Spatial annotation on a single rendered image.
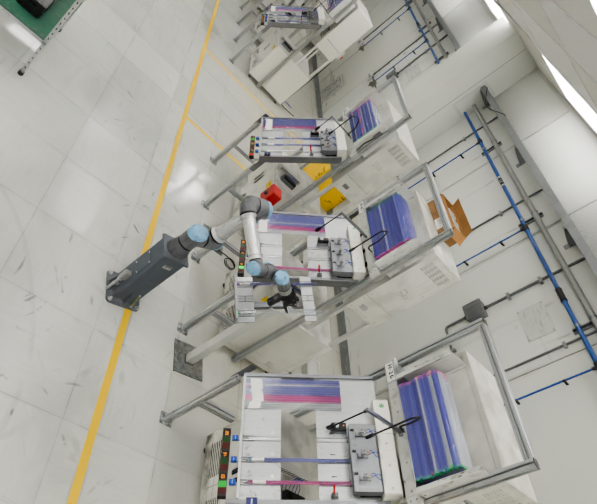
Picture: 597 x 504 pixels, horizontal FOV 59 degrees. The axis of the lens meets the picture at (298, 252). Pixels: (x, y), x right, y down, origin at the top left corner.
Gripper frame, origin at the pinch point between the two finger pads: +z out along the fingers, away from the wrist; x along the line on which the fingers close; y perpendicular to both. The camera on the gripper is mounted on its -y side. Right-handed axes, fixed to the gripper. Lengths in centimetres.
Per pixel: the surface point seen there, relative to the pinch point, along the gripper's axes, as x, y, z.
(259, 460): -88, -21, -7
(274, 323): 31, -14, 55
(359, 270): 34, 49, 15
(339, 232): 81, 43, 27
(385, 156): 170, 97, 38
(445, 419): -87, 68, -19
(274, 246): 66, -5, 13
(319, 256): 56, 25, 20
